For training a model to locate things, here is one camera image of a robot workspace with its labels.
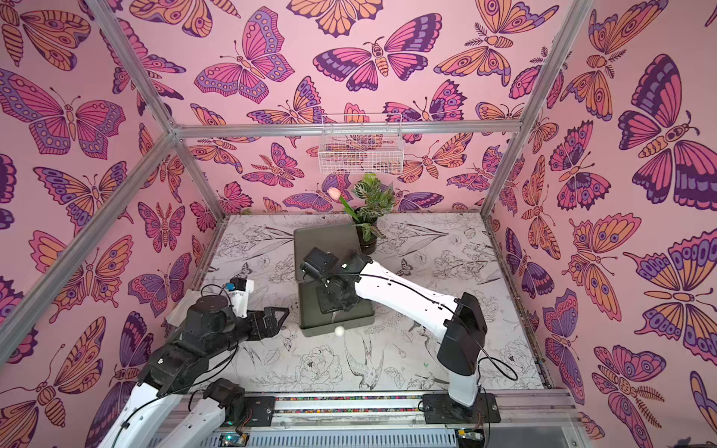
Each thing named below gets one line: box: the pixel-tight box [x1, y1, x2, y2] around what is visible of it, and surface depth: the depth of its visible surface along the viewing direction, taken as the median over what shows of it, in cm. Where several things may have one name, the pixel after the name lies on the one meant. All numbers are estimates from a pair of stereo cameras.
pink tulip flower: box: [327, 186, 361, 223], surface depth 92 cm
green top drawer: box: [297, 280, 375, 337], surface depth 73 cm
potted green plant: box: [352, 172, 395, 255], surface depth 92 cm
